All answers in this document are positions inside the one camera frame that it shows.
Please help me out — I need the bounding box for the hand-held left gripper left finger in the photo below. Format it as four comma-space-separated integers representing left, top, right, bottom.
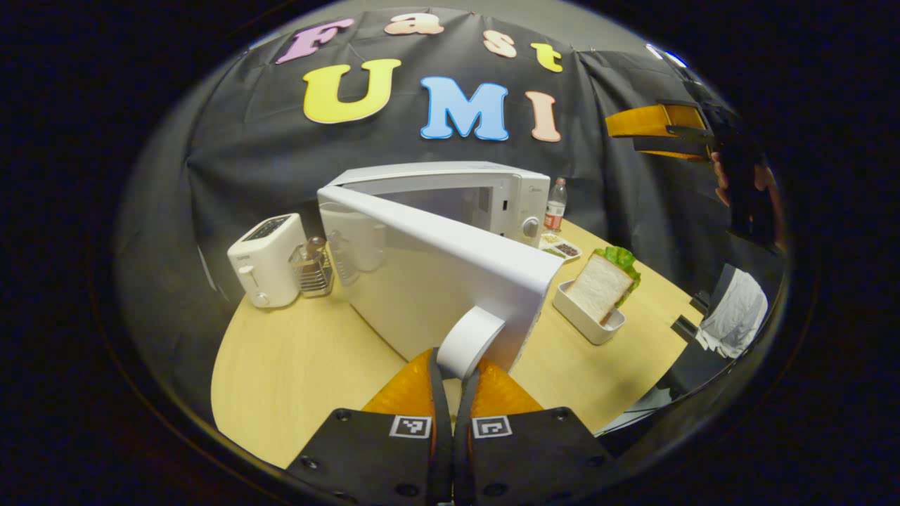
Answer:
285, 347, 455, 506

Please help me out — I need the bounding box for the black backdrop cloth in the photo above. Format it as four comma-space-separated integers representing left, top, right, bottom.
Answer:
112, 6, 788, 422

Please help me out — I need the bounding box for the white toaster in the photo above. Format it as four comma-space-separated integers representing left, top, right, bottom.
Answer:
226, 213, 309, 309

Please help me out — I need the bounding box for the clear water bottle red label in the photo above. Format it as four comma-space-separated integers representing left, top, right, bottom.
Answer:
543, 177, 568, 233

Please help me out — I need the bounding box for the small ceiling light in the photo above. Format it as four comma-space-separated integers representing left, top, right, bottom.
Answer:
645, 42, 688, 69

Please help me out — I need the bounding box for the white rectangular tray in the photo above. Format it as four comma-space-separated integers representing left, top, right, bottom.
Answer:
552, 280, 627, 346

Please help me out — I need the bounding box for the metal wire rack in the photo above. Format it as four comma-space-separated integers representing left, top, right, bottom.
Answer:
289, 242, 335, 299

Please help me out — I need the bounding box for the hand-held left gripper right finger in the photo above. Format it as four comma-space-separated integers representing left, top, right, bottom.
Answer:
454, 357, 621, 506

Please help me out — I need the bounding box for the white garment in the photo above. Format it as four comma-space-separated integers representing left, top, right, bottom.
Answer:
695, 265, 769, 360

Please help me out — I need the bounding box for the white microwave oven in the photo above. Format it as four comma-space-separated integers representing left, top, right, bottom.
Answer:
316, 161, 567, 381

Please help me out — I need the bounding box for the white divided dish of beans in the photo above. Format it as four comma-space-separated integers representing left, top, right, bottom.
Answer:
539, 233, 583, 263

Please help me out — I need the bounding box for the sandwich with lettuce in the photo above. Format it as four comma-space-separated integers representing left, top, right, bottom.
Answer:
565, 245, 643, 326

